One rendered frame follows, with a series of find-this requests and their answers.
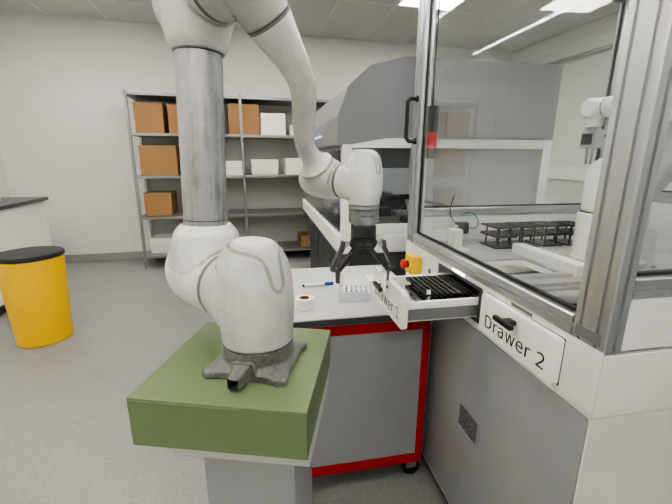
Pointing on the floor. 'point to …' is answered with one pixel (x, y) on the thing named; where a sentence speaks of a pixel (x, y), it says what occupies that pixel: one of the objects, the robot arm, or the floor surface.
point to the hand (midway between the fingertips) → (362, 289)
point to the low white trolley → (365, 377)
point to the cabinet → (530, 433)
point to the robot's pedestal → (258, 475)
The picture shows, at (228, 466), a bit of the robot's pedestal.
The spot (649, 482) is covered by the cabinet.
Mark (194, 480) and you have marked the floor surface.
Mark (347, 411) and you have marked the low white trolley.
